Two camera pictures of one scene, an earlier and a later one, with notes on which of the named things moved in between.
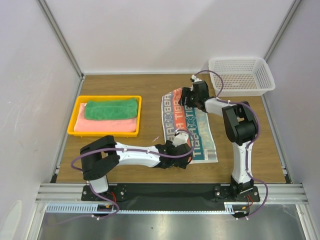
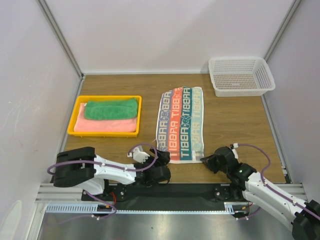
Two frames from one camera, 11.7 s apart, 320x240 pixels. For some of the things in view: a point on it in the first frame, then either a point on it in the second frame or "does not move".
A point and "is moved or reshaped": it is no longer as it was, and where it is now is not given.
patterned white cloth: [178, 117] is moved or reshaped
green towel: [111, 109] does not move
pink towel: [82, 124] does not move
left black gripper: [181, 164] → [163, 158]
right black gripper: [186, 95] → [213, 162]
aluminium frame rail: [72, 193] does not move
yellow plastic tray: [84, 99] does not move
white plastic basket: [243, 76] does not move
